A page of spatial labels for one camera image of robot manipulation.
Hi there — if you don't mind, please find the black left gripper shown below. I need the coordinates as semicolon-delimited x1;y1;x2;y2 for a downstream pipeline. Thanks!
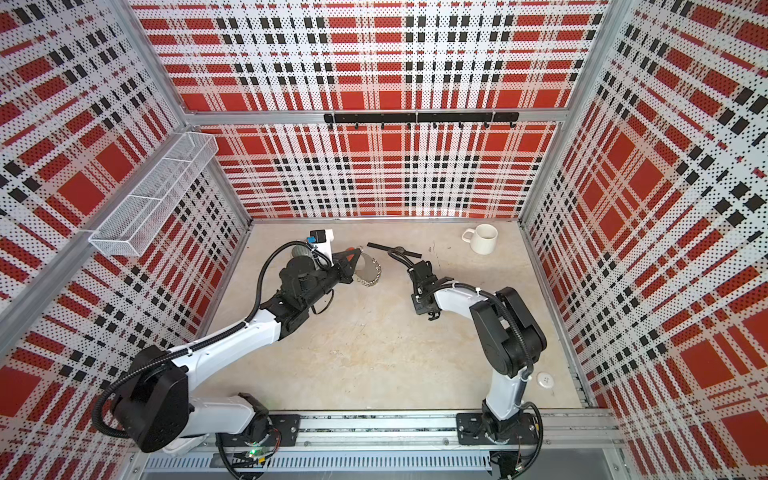
302;247;361;309

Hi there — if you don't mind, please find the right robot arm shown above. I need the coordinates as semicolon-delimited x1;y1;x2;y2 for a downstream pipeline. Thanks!
406;261;547;444

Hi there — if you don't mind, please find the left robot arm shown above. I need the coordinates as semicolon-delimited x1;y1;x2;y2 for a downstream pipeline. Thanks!
91;246;361;453

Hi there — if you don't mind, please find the black wrist watch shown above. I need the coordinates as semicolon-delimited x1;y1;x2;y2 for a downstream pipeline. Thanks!
367;242;422;259

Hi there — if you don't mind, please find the grey ribbed round object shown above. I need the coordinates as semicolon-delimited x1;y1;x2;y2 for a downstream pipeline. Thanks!
290;245;315;269

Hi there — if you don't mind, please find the white ceramic mug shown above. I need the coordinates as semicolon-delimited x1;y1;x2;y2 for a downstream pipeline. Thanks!
461;224;499;255

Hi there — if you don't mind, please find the small white round disc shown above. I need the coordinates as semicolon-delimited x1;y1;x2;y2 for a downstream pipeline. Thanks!
536;372;555;390

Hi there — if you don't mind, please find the white timer device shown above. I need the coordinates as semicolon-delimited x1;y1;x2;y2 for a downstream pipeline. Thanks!
162;435;207;457

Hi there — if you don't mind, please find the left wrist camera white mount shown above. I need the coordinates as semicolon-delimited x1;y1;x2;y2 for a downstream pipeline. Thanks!
307;229;334;260

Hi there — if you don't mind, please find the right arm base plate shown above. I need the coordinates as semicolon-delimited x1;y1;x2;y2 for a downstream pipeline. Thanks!
455;412;539;446

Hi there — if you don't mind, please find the black wall hook rail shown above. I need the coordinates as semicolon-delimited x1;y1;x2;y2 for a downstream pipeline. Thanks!
323;112;520;128

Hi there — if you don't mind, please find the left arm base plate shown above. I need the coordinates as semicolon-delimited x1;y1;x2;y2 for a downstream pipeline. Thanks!
218;414;301;448

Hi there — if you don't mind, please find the white wire mesh basket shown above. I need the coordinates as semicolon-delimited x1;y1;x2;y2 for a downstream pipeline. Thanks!
89;132;218;257

